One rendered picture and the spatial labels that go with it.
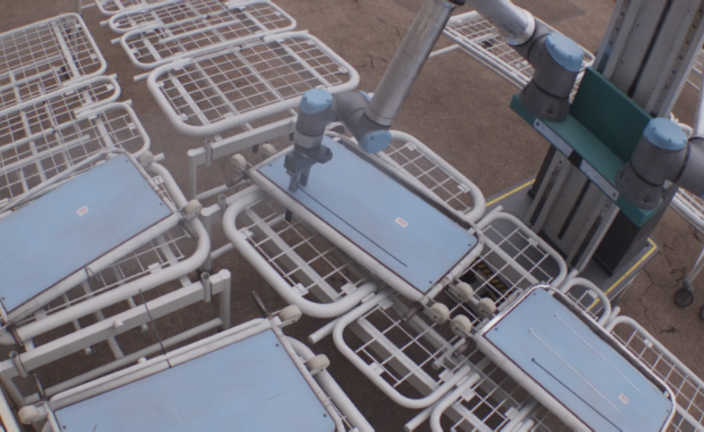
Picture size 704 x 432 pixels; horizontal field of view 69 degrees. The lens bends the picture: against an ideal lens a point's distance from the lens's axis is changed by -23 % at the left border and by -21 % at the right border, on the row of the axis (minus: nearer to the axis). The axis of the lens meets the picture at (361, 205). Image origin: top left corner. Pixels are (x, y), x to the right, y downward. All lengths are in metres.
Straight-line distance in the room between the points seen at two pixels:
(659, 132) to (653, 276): 1.55
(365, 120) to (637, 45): 0.99
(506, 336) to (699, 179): 0.81
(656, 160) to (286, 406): 1.30
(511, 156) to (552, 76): 1.47
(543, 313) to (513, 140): 1.79
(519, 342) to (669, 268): 1.75
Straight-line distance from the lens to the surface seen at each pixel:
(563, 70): 2.07
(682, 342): 3.17
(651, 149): 1.92
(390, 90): 1.76
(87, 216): 2.02
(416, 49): 1.71
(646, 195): 2.01
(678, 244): 3.69
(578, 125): 2.22
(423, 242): 2.03
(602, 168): 2.07
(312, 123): 1.88
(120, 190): 2.08
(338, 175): 2.17
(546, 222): 2.60
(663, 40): 2.09
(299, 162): 1.96
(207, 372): 1.62
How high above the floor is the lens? 2.00
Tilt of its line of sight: 44 degrees down
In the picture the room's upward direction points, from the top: 15 degrees clockwise
